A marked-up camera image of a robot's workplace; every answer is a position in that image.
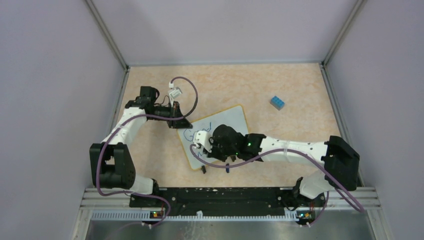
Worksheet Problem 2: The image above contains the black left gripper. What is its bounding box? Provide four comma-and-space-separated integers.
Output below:
149, 100, 192, 129

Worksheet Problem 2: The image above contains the yellow framed whiteboard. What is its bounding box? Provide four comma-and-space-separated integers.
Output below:
177, 105, 249, 170

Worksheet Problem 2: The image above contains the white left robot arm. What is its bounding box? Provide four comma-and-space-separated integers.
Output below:
89, 86, 193, 207

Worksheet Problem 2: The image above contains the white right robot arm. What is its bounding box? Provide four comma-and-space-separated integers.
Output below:
193, 124, 360, 206

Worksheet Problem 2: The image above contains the light blue toy brick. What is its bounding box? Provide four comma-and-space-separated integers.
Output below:
270, 96, 285, 111

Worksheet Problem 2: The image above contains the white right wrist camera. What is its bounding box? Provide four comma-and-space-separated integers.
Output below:
193, 130, 213, 153

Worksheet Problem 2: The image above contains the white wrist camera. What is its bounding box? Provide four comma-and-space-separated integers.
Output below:
168, 82, 182, 106
193, 130, 213, 153

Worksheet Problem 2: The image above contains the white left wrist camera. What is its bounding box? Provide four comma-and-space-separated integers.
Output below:
168, 82, 182, 106

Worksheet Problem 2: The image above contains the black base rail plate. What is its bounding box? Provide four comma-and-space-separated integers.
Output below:
129, 187, 325, 217

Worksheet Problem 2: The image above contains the white slotted cable duct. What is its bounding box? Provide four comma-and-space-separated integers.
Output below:
91, 210, 299, 222

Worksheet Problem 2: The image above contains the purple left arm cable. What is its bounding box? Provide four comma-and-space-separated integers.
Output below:
95, 76, 200, 229

